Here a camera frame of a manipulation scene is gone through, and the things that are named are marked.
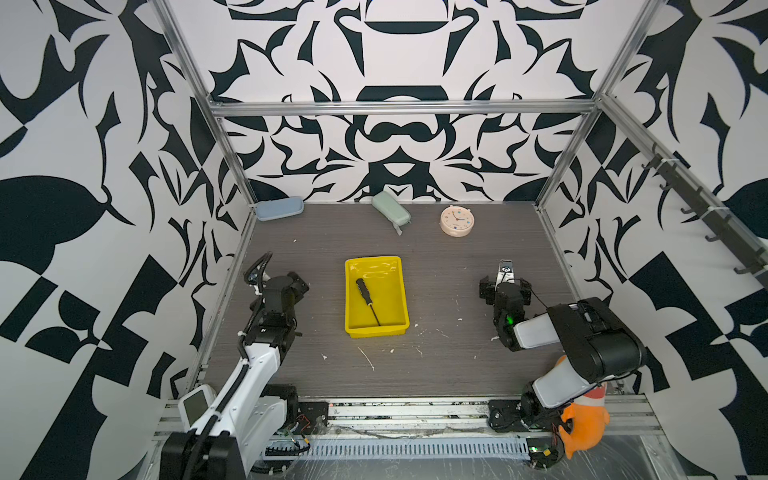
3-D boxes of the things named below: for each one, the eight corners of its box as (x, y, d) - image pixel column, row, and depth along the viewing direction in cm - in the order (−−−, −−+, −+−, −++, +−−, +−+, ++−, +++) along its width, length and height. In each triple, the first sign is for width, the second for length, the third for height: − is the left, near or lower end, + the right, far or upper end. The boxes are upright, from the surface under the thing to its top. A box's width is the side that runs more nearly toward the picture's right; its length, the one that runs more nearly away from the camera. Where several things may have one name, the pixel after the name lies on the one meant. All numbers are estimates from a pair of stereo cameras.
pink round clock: (442, 237, 112) (443, 232, 110) (438, 210, 120) (439, 205, 118) (476, 237, 112) (478, 232, 110) (469, 210, 120) (471, 205, 118)
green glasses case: (399, 235, 112) (399, 230, 110) (368, 202, 123) (368, 196, 121) (415, 226, 115) (416, 221, 113) (384, 194, 126) (384, 189, 123)
